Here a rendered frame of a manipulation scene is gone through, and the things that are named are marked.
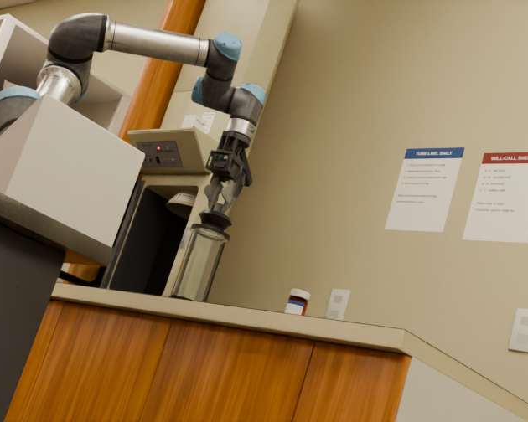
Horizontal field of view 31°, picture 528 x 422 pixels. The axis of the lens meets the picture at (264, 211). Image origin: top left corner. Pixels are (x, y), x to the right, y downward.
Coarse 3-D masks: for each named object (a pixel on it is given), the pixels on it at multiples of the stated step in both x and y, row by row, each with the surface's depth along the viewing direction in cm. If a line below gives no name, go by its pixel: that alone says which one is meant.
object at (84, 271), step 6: (66, 264) 288; (72, 264) 289; (78, 264) 291; (66, 270) 288; (72, 270) 289; (78, 270) 290; (84, 270) 292; (90, 270) 293; (96, 270) 294; (78, 276) 290; (84, 276) 292; (90, 276) 293
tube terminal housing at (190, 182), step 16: (176, 96) 313; (176, 112) 310; (192, 112) 304; (160, 128) 312; (224, 128) 290; (256, 128) 316; (144, 176) 307; (160, 176) 301; (176, 176) 296; (192, 176) 291; (208, 176) 286; (160, 192) 307; (176, 192) 301; (192, 208) 284; (208, 208) 285; (176, 256) 280; (112, 272) 297; (176, 272) 277
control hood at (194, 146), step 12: (132, 132) 301; (144, 132) 296; (156, 132) 293; (168, 132) 289; (180, 132) 285; (192, 132) 281; (132, 144) 302; (180, 144) 287; (192, 144) 283; (204, 144) 284; (216, 144) 287; (180, 156) 289; (192, 156) 285; (204, 156) 284; (144, 168) 303; (156, 168) 299; (168, 168) 295; (180, 168) 291; (192, 168) 288; (204, 168) 284
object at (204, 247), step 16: (192, 240) 246; (208, 240) 244; (224, 240) 247; (192, 256) 243; (208, 256) 244; (192, 272) 242; (208, 272) 243; (176, 288) 242; (192, 288) 241; (208, 288) 244
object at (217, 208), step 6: (216, 204) 250; (222, 204) 250; (204, 210) 248; (210, 210) 247; (216, 210) 250; (204, 216) 248; (210, 216) 247; (216, 216) 247; (222, 216) 247; (204, 222) 248; (210, 222) 247; (216, 222) 247; (222, 222) 247; (228, 222) 249; (216, 228) 249; (222, 228) 248
